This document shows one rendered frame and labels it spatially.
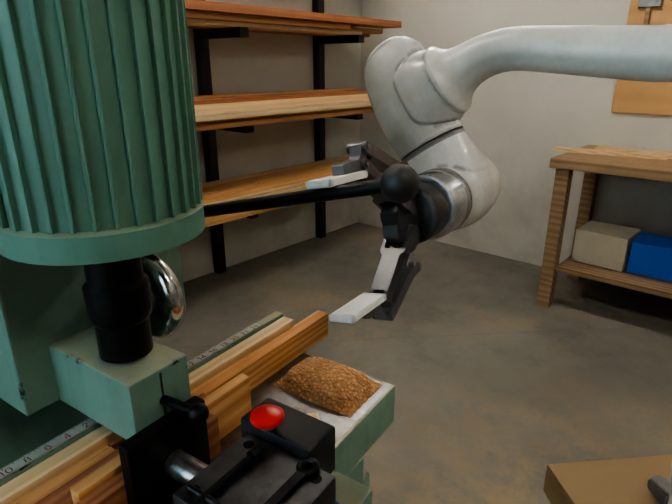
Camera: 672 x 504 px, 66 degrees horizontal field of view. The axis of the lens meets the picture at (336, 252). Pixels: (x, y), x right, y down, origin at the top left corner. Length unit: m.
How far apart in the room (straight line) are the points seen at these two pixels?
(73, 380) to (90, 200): 0.24
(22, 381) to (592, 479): 0.85
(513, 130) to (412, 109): 3.02
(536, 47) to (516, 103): 3.02
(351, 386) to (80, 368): 0.32
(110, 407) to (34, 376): 0.10
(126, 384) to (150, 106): 0.25
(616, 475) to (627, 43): 0.69
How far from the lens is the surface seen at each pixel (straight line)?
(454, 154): 0.75
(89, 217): 0.44
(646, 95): 3.49
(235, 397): 0.64
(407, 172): 0.45
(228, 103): 2.88
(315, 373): 0.71
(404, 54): 0.77
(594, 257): 3.23
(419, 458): 1.99
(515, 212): 3.82
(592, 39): 0.70
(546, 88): 3.66
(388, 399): 0.72
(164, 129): 0.44
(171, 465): 0.55
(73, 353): 0.60
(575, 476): 1.03
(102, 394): 0.57
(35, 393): 0.64
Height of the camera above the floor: 1.31
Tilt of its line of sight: 20 degrees down
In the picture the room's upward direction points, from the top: straight up
